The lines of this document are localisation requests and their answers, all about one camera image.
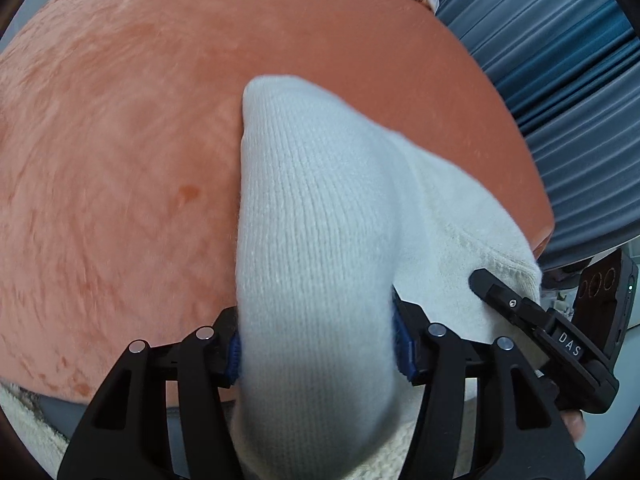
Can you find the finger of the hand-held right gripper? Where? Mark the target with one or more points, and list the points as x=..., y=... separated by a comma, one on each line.
x=505, y=297

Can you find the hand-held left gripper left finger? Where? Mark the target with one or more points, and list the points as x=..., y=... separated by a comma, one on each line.
x=234, y=355

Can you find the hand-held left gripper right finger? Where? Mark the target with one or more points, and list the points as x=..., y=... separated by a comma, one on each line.
x=402, y=345

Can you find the cream knit cardigan red buttons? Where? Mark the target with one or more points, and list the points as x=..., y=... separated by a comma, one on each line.
x=320, y=260

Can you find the person's right hand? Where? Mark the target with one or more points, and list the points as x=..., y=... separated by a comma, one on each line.
x=572, y=425

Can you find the cream fluffy rug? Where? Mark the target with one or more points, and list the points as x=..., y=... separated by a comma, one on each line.
x=30, y=430

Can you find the blue-grey curtain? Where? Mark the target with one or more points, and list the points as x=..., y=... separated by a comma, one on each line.
x=560, y=85

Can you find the orange plush blanket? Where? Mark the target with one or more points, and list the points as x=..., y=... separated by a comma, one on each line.
x=125, y=160

